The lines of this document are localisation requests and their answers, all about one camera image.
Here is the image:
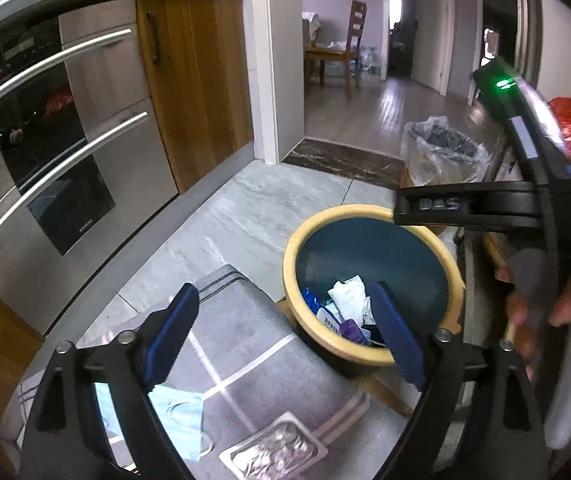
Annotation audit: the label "clear bag lined waste bin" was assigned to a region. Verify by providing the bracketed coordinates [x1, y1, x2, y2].
[401, 116, 491, 188]

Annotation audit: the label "light blue face mask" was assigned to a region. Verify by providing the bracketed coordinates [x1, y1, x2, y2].
[94, 382, 211, 463]

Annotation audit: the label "narrow wooden cabinet door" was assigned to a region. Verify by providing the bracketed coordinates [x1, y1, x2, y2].
[133, 0, 255, 196]

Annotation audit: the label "purple packet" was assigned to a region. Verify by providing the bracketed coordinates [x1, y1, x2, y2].
[338, 319, 369, 345]

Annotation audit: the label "clear water bottles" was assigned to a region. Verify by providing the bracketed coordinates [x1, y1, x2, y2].
[358, 45, 383, 78]

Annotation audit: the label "teal bucket yellow rim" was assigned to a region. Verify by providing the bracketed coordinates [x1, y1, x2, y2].
[283, 204, 466, 367]

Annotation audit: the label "blue plastic bag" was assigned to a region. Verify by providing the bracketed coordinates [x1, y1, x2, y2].
[303, 286, 330, 313]

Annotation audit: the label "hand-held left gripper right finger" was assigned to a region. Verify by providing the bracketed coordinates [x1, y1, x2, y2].
[368, 281, 549, 480]

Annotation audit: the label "silver foil blister pack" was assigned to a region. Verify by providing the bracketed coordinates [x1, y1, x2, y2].
[218, 411, 329, 480]

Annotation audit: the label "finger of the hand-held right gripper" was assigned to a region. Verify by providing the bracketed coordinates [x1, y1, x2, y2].
[393, 182, 549, 234]

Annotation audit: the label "white door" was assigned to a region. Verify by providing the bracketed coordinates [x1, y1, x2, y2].
[410, 0, 453, 96]

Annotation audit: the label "wooden chair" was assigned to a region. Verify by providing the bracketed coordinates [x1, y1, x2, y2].
[304, 0, 369, 100]

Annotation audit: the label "stainless steel built-in oven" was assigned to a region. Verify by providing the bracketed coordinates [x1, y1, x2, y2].
[0, 0, 180, 336]

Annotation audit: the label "grey plaid cloth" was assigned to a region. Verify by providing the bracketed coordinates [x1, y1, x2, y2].
[3, 264, 423, 480]

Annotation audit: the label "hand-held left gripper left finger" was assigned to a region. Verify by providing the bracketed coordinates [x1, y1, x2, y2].
[18, 282, 201, 480]

